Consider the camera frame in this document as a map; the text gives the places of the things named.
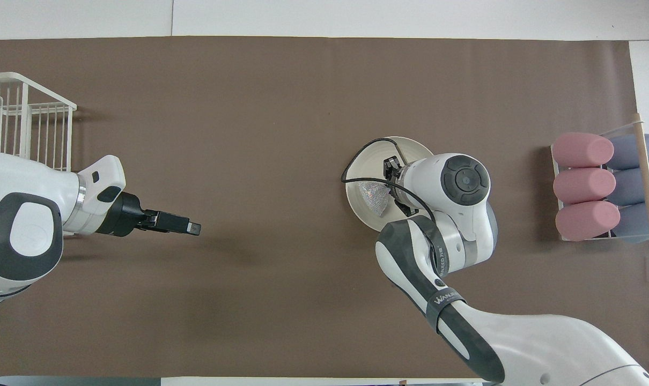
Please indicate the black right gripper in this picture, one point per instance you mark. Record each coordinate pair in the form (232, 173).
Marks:
(391, 166)

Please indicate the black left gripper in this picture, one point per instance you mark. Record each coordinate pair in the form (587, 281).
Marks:
(123, 217)

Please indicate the silver mesh sponge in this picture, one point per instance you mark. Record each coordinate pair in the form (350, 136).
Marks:
(374, 198)

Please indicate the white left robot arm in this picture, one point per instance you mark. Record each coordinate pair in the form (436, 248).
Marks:
(29, 214)

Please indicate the cream round plate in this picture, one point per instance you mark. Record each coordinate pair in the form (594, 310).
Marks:
(370, 161)

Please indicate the brown table mat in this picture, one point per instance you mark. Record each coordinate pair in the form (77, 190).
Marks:
(249, 134)

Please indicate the pink plastic cup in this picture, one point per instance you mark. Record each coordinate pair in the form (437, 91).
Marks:
(582, 150)
(584, 221)
(582, 186)

